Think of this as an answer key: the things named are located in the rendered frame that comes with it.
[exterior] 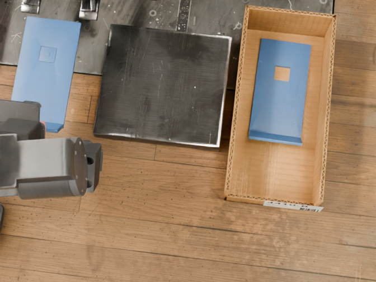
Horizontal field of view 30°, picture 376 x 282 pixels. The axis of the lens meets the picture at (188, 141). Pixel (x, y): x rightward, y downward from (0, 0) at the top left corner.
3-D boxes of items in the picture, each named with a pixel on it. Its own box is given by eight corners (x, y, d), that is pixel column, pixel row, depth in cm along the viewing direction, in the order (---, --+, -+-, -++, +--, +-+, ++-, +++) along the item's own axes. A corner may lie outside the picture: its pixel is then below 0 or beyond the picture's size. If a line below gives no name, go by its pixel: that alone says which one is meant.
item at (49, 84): (5, 132, 87) (-1, 125, 84) (27, 17, 90) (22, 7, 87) (61, 139, 86) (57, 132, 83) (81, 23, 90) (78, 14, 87)
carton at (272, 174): (222, 201, 94) (225, 190, 86) (241, 29, 100) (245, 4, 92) (319, 212, 93) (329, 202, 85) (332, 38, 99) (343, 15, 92)
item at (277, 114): (247, 144, 94) (248, 138, 91) (261, 38, 98) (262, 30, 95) (299, 151, 94) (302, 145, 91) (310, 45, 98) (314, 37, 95)
